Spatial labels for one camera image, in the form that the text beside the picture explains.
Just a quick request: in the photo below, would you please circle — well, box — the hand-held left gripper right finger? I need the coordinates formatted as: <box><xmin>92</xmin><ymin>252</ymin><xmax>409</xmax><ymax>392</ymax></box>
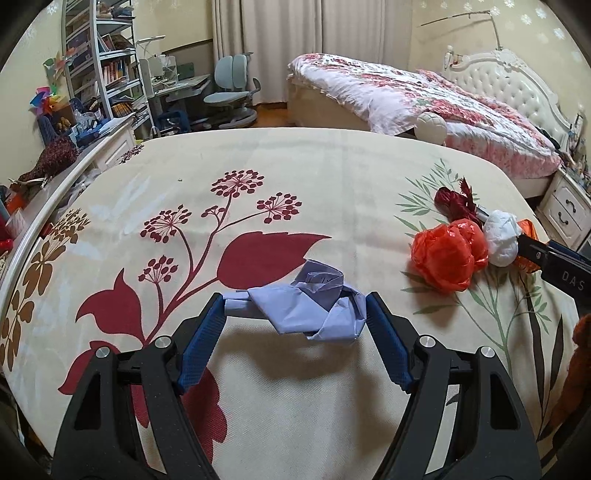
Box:
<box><xmin>365</xmin><ymin>291</ymin><xmax>542</xmax><ymax>480</ymax></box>

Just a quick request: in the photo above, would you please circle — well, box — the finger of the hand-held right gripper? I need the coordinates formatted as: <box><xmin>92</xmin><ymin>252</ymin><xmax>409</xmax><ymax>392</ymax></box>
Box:
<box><xmin>516</xmin><ymin>234</ymin><xmax>552</xmax><ymax>269</ymax></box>

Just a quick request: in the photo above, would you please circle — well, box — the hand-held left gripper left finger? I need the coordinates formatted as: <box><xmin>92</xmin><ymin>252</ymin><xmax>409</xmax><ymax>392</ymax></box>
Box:
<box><xmin>51</xmin><ymin>292</ymin><xmax>228</xmax><ymax>480</ymax></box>

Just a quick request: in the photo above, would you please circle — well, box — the orange plastic wrapper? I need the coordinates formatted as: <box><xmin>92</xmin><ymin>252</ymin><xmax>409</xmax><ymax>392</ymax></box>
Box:
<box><xmin>512</xmin><ymin>219</ymin><xmax>541</xmax><ymax>273</ymax></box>

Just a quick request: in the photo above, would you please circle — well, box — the white plastic bag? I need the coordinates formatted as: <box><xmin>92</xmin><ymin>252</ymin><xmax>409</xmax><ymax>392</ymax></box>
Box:
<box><xmin>482</xmin><ymin>210</ymin><xmax>520</xmax><ymax>267</ymax></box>

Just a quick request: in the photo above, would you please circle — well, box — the person's right forearm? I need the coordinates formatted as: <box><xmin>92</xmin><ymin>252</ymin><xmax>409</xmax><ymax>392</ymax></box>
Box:
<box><xmin>547</xmin><ymin>314</ymin><xmax>591</xmax><ymax>430</ymax></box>

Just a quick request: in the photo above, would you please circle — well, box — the white nightstand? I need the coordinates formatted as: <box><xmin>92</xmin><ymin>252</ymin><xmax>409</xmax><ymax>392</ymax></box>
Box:
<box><xmin>538</xmin><ymin>166</ymin><xmax>591</xmax><ymax>252</ymax></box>

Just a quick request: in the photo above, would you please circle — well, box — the dark red plastic bag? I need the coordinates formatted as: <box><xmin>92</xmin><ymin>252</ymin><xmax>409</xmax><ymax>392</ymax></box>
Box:
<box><xmin>433</xmin><ymin>178</ymin><xmax>485</xmax><ymax>222</ymax></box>

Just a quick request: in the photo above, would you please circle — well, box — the nightstand clutter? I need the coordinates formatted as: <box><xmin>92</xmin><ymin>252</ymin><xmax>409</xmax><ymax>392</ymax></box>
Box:
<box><xmin>561</xmin><ymin>113</ymin><xmax>591</xmax><ymax>185</ymax></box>

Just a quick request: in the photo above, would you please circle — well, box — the white tufted headboard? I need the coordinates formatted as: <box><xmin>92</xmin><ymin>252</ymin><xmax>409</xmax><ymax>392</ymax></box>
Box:
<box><xmin>443</xmin><ymin>46</ymin><xmax>575</xmax><ymax>144</ymax></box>

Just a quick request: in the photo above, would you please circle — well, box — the floral tablecloth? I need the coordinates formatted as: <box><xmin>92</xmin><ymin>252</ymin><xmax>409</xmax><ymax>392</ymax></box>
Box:
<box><xmin>0</xmin><ymin>127</ymin><xmax>583</xmax><ymax>480</ymax></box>

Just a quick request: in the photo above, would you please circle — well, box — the blue stool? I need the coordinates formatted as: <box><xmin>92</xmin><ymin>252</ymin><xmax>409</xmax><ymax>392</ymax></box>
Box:
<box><xmin>157</xmin><ymin>110</ymin><xmax>191</xmax><ymax>136</ymax></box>

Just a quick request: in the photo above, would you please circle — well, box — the bed with floral quilt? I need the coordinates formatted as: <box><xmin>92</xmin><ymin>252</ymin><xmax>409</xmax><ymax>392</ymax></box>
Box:
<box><xmin>288</xmin><ymin>53</ymin><xmax>561</xmax><ymax>178</ymax></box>

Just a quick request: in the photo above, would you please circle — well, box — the metal canopy pole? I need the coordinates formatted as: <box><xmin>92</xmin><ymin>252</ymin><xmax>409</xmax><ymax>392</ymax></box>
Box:
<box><xmin>416</xmin><ymin>9</ymin><xmax>504</xmax><ymax>49</ymax></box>

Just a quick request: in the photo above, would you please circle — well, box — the grey study desk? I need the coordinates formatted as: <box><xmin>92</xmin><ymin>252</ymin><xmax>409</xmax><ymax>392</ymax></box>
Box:
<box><xmin>150</xmin><ymin>76</ymin><xmax>213</xmax><ymax>134</ymax></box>

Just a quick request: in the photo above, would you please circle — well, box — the grey-blue desk chair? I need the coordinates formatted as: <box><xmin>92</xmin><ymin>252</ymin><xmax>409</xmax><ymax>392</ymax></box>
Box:
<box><xmin>203</xmin><ymin>53</ymin><xmax>259</xmax><ymax>130</ymax></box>

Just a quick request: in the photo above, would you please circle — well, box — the beige curtain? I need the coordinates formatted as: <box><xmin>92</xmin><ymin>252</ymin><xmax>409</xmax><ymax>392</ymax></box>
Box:
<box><xmin>318</xmin><ymin>0</ymin><xmax>386</xmax><ymax>58</ymax></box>
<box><xmin>211</xmin><ymin>0</ymin><xmax>321</xmax><ymax>104</ymax></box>

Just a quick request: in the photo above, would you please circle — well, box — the white bookshelf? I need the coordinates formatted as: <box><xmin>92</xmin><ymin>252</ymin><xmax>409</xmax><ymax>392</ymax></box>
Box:
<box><xmin>62</xmin><ymin>0</ymin><xmax>155</xmax><ymax>139</ymax></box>

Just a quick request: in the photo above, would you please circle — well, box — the colourful paper pinwheel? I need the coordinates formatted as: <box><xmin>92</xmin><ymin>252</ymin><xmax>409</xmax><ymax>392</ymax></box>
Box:
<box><xmin>30</xmin><ymin>51</ymin><xmax>75</xmax><ymax>114</ymax></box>

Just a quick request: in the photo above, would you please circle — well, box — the white desk lamp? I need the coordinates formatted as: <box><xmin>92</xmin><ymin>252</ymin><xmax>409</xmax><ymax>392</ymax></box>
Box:
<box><xmin>136</xmin><ymin>34</ymin><xmax>167</xmax><ymax>61</ymax></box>

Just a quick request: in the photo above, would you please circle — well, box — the white bed frame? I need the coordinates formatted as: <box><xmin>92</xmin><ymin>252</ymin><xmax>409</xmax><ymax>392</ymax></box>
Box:
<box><xmin>286</xmin><ymin>78</ymin><xmax>561</xmax><ymax>199</ymax></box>

